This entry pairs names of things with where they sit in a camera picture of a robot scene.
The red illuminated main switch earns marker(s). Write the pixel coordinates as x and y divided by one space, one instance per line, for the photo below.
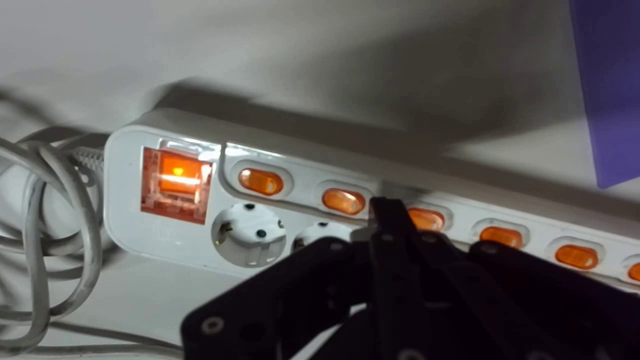
174 185

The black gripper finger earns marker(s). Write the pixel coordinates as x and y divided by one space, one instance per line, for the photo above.
397 287

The orange rocker switch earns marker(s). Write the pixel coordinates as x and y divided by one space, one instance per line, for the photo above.
345 200
634 272
261 180
576 256
426 219
503 236

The white power strip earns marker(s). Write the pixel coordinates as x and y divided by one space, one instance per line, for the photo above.
247 233

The purple paper sheet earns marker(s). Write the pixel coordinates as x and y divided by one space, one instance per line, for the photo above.
607 37

